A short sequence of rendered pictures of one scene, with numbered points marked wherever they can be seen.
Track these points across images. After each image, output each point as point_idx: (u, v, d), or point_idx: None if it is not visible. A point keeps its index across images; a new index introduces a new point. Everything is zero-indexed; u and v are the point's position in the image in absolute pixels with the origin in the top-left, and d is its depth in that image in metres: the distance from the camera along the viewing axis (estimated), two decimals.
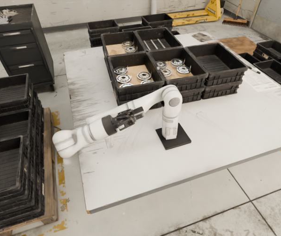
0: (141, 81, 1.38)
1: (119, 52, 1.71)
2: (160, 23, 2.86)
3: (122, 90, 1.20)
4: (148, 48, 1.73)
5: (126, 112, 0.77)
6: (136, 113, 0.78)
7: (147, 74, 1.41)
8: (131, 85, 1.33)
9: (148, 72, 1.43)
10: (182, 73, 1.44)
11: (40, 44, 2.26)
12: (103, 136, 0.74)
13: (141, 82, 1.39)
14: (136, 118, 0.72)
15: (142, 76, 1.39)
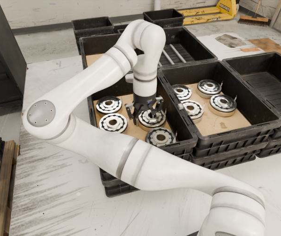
0: (148, 128, 0.72)
1: None
2: (167, 21, 2.20)
3: None
4: None
5: (151, 111, 0.71)
6: (150, 114, 0.75)
7: (158, 113, 0.75)
8: None
9: (160, 109, 0.77)
10: (223, 112, 0.77)
11: (2, 50, 1.60)
12: (133, 84, 0.64)
13: (147, 129, 0.73)
14: (133, 118, 0.73)
15: (149, 118, 0.73)
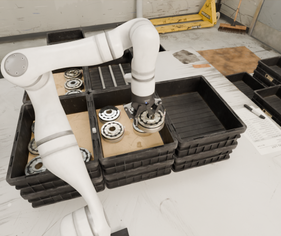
0: (145, 129, 0.72)
1: (57, 87, 1.16)
2: None
3: (15, 184, 0.66)
4: (101, 81, 1.19)
5: (148, 112, 0.70)
6: (147, 115, 0.74)
7: (156, 114, 0.74)
8: None
9: (159, 110, 0.77)
10: (141, 132, 0.89)
11: None
12: None
13: (144, 130, 0.73)
14: (133, 118, 0.73)
15: (147, 118, 0.73)
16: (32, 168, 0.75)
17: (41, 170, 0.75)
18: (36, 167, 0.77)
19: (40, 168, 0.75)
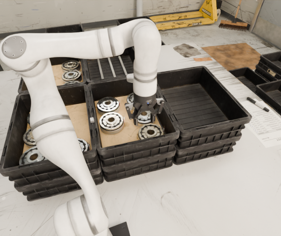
0: None
1: (55, 79, 1.12)
2: None
3: (8, 174, 0.62)
4: (100, 73, 1.15)
5: (151, 112, 0.71)
6: (151, 114, 0.74)
7: (156, 130, 0.81)
8: None
9: (159, 126, 0.83)
10: (141, 123, 0.85)
11: None
12: (133, 84, 0.64)
13: None
14: (133, 118, 0.73)
15: (148, 134, 0.80)
16: (26, 159, 0.72)
17: (36, 161, 0.71)
18: (31, 158, 0.73)
19: (35, 159, 0.71)
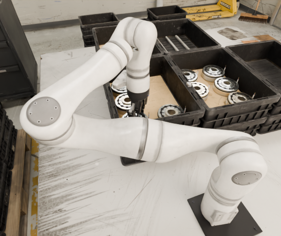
0: None
1: None
2: (171, 17, 2.28)
3: None
4: None
5: (144, 105, 0.73)
6: None
7: (246, 97, 0.81)
8: (143, 115, 0.75)
9: (247, 94, 0.83)
10: (226, 92, 0.86)
11: (14, 43, 1.68)
12: (128, 86, 0.63)
13: None
14: None
15: (240, 100, 0.80)
16: None
17: None
18: None
19: None
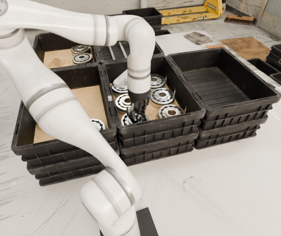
0: None
1: (65, 62, 1.07)
2: (145, 19, 2.22)
3: (21, 153, 0.57)
4: (112, 56, 1.10)
5: (144, 106, 0.73)
6: (140, 110, 0.76)
7: (177, 111, 0.76)
8: (143, 116, 0.75)
9: (180, 107, 0.78)
10: (160, 104, 0.80)
11: None
12: (128, 85, 0.63)
13: None
14: None
15: (169, 115, 0.74)
16: (129, 121, 0.72)
17: None
18: None
19: (137, 122, 0.71)
